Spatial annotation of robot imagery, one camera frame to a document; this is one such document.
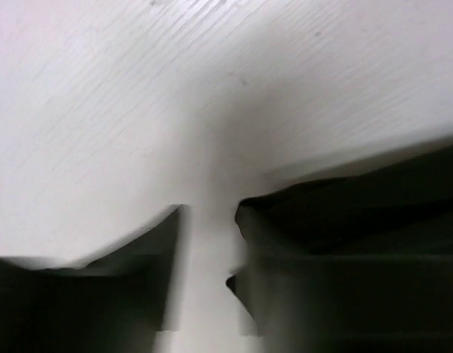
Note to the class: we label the black trousers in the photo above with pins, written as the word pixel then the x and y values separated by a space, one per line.
pixel 400 202

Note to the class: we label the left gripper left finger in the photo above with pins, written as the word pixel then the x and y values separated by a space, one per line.
pixel 115 303

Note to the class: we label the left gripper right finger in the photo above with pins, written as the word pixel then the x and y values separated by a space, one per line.
pixel 392 303

